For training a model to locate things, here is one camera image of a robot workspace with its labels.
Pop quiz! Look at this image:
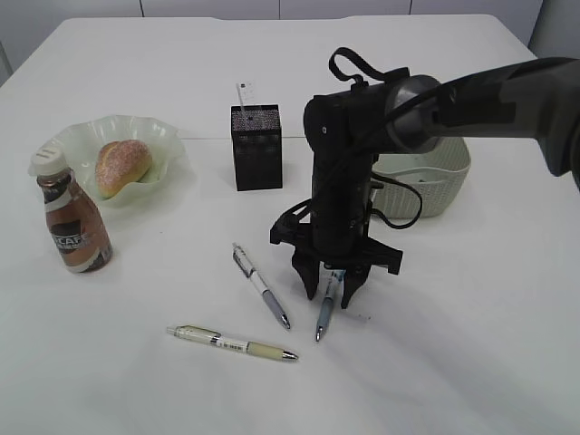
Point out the brown coffee bottle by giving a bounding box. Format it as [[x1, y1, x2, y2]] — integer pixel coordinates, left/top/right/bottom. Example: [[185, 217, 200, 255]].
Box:
[[30, 145, 112, 274]]

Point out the pale green wavy plate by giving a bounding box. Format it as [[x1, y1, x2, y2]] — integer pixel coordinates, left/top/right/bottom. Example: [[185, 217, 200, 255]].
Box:
[[29, 115, 185, 206]]

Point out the cream white pen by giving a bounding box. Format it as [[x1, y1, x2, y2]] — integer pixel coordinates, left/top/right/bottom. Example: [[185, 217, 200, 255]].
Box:
[[166, 325, 299, 362]]

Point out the black mesh pen holder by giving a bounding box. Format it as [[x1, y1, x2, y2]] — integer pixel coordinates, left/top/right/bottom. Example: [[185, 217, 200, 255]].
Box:
[[230, 104, 283, 191]]

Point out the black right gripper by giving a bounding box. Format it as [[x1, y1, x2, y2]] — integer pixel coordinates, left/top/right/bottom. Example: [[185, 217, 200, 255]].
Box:
[[270, 204, 402, 309]]

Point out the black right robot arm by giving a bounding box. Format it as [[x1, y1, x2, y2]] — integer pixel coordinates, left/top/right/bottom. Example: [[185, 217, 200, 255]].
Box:
[[270, 47, 579, 306]]

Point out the grey-green woven plastic basket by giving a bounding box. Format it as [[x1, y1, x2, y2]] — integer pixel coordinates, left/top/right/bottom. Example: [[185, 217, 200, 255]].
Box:
[[372, 138, 471, 219]]

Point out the clear plastic ruler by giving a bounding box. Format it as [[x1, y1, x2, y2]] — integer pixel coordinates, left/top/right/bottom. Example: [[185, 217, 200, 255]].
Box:
[[236, 81, 256, 123]]

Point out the blue-grey pen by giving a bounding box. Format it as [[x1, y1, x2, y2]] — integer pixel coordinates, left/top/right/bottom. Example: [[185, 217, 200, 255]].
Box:
[[314, 270, 344, 343]]

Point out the sugared bread roll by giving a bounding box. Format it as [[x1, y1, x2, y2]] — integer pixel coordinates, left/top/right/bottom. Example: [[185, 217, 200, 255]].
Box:
[[95, 140, 153, 198]]

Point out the grey pen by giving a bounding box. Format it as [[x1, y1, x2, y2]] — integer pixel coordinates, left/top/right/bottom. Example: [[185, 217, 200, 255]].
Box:
[[232, 243, 291, 330]]

